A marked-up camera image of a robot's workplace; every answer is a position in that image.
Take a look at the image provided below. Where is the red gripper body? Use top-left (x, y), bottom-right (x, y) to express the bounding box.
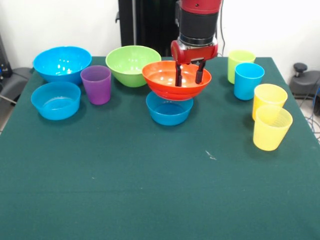
top-left (170, 39), bottom-right (219, 66)

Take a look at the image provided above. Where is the dark green tablecloth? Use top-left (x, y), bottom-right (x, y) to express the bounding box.
top-left (0, 56), bottom-right (320, 240)

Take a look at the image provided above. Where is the black device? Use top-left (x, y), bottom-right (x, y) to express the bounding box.
top-left (0, 34), bottom-right (13, 79)

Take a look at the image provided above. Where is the black stand base with knob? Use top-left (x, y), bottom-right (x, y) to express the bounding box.
top-left (289, 62), bottom-right (320, 101)

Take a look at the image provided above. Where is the green bowl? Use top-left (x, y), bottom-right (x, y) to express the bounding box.
top-left (105, 45), bottom-right (162, 88)

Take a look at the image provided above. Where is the orange bowl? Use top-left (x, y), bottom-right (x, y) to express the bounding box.
top-left (141, 60), bottom-right (213, 102)

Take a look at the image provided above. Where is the large blue bowl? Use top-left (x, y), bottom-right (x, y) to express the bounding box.
top-left (32, 45), bottom-right (93, 86)

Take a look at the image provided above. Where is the small blue bowl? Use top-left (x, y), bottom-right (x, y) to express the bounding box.
top-left (30, 81), bottom-right (82, 121)
top-left (145, 91), bottom-right (195, 127)

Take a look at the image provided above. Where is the blue cup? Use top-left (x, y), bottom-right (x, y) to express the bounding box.
top-left (233, 62), bottom-right (265, 101)

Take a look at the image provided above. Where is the black wall cable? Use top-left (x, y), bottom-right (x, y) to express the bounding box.
top-left (217, 4), bottom-right (227, 57)

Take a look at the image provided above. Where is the green cup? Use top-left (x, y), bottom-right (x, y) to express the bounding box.
top-left (227, 49), bottom-right (257, 85)

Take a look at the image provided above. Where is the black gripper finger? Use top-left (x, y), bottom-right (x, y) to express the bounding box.
top-left (174, 62), bottom-right (185, 88)
top-left (195, 59), bottom-right (207, 85)

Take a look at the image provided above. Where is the yellow cup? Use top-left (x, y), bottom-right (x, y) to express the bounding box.
top-left (252, 105), bottom-right (294, 152)
top-left (251, 83), bottom-right (289, 121)

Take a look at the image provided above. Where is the purple cup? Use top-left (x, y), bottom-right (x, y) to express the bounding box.
top-left (80, 65), bottom-right (112, 106)

